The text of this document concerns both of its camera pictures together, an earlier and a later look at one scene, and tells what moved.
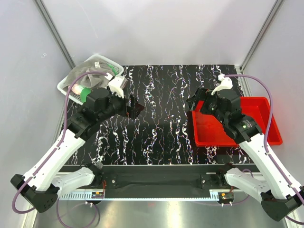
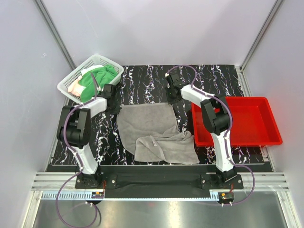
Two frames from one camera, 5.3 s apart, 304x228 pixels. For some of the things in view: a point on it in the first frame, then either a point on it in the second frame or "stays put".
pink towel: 77,89 stays put
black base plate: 159,182 stays put
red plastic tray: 208,130 stays put
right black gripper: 201,94 → 172,101
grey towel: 93,80 → 150,132
